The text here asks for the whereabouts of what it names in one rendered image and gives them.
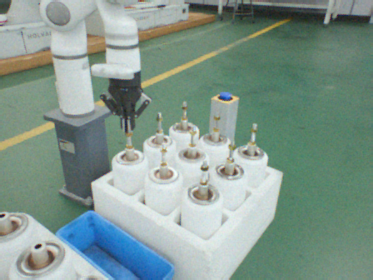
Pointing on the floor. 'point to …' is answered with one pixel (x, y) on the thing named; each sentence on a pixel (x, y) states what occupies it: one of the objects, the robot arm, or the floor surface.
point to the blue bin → (113, 250)
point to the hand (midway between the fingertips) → (127, 124)
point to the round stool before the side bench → (238, 11)
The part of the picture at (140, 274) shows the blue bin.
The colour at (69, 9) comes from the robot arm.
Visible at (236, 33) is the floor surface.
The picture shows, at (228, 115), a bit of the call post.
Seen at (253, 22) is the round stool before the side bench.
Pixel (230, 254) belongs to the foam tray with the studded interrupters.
